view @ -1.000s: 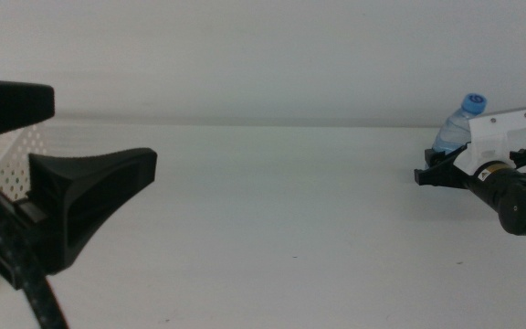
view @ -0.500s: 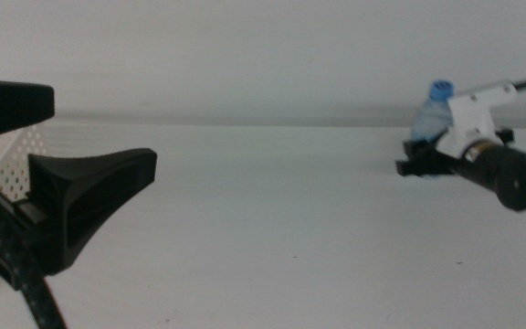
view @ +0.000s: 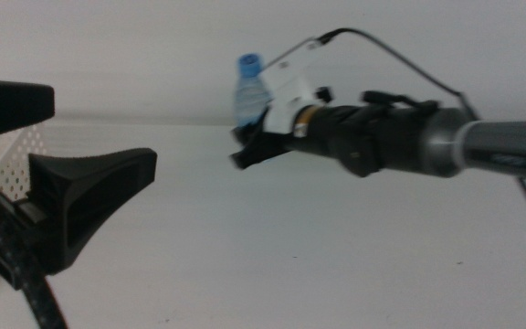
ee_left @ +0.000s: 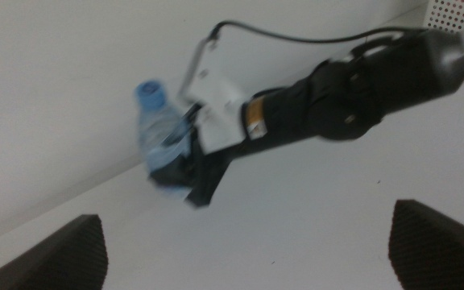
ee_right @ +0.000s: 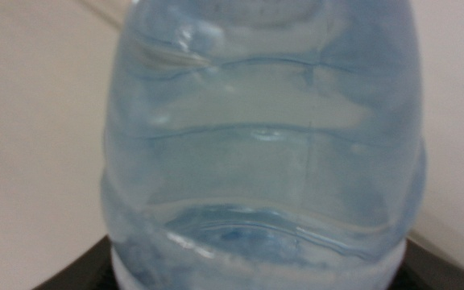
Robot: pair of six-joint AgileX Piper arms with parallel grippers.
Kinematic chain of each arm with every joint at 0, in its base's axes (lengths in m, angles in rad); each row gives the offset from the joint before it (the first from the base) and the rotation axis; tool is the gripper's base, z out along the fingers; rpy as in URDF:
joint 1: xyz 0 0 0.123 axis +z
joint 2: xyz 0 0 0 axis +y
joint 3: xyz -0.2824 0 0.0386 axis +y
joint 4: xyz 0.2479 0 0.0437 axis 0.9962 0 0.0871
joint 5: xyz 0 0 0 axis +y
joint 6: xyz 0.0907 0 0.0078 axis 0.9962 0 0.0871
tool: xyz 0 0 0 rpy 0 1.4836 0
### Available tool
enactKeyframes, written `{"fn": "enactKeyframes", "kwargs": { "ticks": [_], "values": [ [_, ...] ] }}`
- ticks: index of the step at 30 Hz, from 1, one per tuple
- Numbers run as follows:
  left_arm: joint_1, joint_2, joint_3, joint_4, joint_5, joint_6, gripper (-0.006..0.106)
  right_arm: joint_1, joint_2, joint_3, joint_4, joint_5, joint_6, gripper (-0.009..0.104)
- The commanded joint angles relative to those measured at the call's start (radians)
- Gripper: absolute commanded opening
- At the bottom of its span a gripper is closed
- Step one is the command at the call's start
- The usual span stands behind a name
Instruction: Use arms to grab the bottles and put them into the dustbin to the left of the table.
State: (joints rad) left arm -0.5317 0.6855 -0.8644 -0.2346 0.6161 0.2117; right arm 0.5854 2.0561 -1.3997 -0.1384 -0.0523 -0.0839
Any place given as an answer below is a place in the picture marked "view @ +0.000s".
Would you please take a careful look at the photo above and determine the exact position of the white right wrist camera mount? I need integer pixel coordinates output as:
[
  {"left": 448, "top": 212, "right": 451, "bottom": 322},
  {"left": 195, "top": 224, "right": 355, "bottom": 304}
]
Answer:
[{"left": 258, "top": 37, "right": 326, "bottom": 137}]

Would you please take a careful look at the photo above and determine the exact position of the white perforated plastic basket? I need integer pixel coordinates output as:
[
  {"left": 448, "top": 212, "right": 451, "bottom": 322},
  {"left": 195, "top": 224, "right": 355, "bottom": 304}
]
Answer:
[{"left": 0, "top": 122, "right": 50, "bottom": 302}]

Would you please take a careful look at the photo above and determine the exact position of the clear water bottle blue cap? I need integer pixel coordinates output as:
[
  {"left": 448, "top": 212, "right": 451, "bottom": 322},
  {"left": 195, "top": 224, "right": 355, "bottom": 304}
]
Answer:
[{"left": 233, "top": 53, "right": 274, "bottom": 130}]

